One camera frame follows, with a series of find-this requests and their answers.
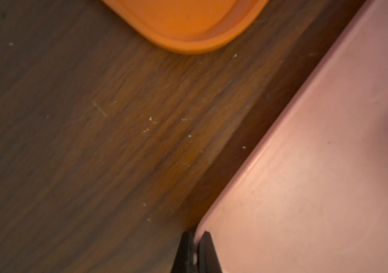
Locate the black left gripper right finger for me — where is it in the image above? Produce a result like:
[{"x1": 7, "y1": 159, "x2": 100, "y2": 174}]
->
[{"x1": 197, "y1": 232, "x2": 222, "y2": 273}]

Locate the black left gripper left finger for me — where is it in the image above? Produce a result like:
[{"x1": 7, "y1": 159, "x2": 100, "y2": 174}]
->
[{"x1": 171, "y1": 232, "x2": 196, "y2": 273}]

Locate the pink silicone mat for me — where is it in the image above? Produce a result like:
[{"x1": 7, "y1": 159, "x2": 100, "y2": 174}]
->
[{"x1": 195, "y1": 1, "x2": 388, "y2": 273}]

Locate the orange plastic tray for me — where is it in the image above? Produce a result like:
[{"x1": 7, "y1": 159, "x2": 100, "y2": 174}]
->
[{"x1": 104, "y1": 0, "x2": 268, "y2": 55}]

